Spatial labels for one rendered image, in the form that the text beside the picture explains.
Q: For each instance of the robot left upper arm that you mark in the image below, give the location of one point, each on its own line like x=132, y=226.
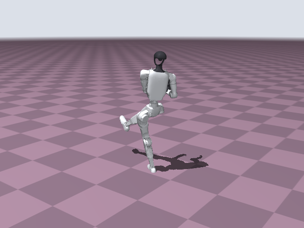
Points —
x=143, y=76

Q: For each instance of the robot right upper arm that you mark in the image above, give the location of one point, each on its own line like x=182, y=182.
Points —
x=173, y=85

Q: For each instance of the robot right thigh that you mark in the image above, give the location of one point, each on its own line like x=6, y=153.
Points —
x=161, y=111

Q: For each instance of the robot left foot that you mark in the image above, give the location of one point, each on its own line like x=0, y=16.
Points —
x=153, y=170

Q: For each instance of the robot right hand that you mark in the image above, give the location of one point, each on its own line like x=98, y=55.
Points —
x=168, y=87

